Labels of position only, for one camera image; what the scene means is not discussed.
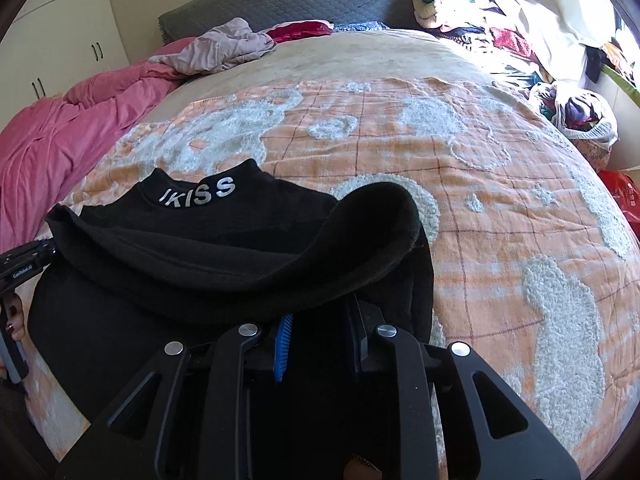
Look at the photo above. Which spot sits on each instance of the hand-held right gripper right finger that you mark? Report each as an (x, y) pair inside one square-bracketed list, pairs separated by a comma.
[(356, 340)]

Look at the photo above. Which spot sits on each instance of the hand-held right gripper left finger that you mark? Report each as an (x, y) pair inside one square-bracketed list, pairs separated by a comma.
[(282, 350)]

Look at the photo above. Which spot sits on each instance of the black sweatshirt with orange cuffs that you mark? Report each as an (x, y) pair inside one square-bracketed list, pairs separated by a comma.
[(225, 240)]

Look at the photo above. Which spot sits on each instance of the white bag of clothes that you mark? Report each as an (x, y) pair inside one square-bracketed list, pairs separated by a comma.
[(600, 130)]

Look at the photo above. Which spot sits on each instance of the pile of assorted clothes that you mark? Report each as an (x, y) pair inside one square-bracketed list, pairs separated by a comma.
[(475, 25)]

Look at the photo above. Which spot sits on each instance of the person's left hand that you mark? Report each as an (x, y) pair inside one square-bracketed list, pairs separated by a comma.
[(17, 332)]

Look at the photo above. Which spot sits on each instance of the pink blanket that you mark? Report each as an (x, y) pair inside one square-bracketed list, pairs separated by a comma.
[(60, 130)]

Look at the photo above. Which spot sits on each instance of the orange and white patterned blanket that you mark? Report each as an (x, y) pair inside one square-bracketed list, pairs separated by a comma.
[(500, 260)]

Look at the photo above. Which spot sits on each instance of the cream wardrobe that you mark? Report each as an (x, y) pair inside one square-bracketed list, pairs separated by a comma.
[(65, 35)]

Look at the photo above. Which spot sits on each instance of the beige bed sheet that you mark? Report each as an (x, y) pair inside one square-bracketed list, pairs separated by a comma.
[(375, 55)]

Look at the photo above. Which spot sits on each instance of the mauve garment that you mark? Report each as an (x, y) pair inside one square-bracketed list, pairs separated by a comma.
[(225, 45)]

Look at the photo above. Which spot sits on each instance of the red plastic bag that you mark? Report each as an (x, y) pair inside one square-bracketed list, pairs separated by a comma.
[(620, 190)]

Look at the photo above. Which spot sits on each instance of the blue patterned cloth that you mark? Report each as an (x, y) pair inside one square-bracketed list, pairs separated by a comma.
[(360, 26)]

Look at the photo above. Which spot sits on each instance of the red cloth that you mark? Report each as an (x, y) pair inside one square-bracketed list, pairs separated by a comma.
[(300, 30)]

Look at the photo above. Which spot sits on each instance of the white curtain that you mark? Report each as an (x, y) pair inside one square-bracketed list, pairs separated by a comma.
[(550, 0)]

